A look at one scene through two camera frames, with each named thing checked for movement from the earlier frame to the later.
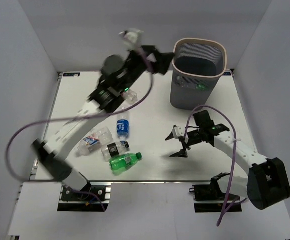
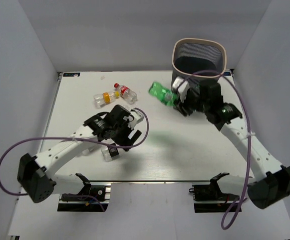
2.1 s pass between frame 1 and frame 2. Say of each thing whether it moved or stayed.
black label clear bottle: stayed
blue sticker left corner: stayed
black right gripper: moved
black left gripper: moved
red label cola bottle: stayed
